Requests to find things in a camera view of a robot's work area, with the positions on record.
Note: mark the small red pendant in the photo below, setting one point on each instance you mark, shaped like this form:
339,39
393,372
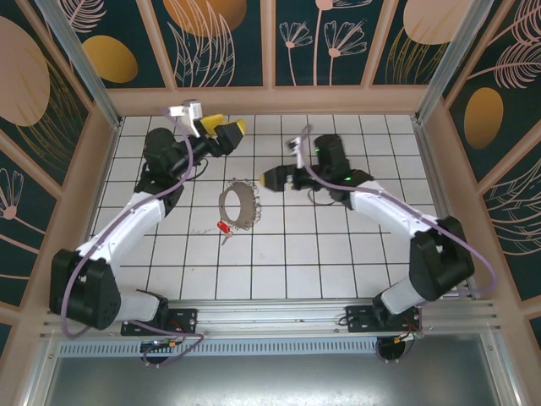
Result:
222,226

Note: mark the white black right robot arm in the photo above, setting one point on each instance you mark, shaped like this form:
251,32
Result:
439,262

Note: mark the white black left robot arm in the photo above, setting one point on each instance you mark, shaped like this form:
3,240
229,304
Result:
122,232

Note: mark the grey metal sheet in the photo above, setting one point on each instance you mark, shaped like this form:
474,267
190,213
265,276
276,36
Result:
270,380

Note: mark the aluminium table side rail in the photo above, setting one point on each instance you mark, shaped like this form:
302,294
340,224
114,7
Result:
94,211
446,211

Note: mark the aluminium frame post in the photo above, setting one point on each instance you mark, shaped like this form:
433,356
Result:
80,63
454,63

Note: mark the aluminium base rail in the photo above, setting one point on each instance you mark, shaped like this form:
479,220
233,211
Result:
270,317

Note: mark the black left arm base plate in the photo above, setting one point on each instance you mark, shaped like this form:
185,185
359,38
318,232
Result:
186,319

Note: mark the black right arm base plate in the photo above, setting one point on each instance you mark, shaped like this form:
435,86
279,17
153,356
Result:
359,319

